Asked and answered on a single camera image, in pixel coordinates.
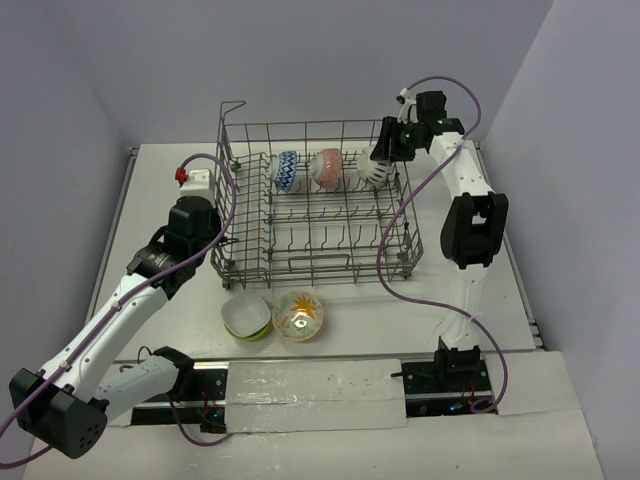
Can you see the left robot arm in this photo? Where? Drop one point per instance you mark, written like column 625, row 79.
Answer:
column 68, row 402

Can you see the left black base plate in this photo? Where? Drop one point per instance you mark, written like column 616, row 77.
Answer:
column 200, row 405

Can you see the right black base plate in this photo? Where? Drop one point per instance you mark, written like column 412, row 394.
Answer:
column 427, row 396

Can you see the blue zigzag bowl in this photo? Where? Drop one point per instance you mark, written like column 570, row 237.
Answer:
column 283, row 170

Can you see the yellow star pattern bowl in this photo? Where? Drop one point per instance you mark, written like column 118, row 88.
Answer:
column 298, row 316

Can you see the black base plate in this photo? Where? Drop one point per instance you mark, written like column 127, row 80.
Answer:
column 427, row 396
column 200, row 405

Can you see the grey wire dish rack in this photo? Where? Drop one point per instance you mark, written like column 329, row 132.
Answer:
column 309, row 236

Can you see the white green square bowl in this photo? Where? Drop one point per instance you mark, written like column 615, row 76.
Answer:
column 246, row 316

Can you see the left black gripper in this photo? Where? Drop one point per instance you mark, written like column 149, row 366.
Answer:
column 201, row 220

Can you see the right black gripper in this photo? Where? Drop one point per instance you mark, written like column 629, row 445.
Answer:
column 390, row 128

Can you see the floral leaf pattern bowl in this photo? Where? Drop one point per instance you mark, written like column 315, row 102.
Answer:
column 375, row 173

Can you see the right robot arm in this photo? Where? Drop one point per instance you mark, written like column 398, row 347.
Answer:
column 472, row 232

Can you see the red patterned bowl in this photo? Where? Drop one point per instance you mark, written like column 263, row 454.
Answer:
column 326, row 168

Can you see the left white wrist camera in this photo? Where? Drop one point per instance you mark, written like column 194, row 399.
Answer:
column 197, row 182

